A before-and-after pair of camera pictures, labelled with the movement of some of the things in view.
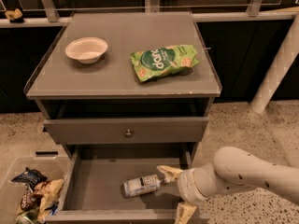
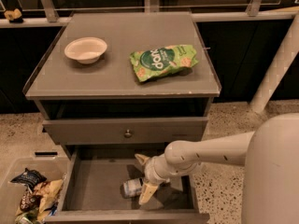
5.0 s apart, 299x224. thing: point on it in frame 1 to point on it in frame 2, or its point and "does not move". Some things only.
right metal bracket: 254,6 does not move
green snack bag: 149,63 does not move
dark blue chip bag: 30,177 does not move
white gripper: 187,184 to 151,170
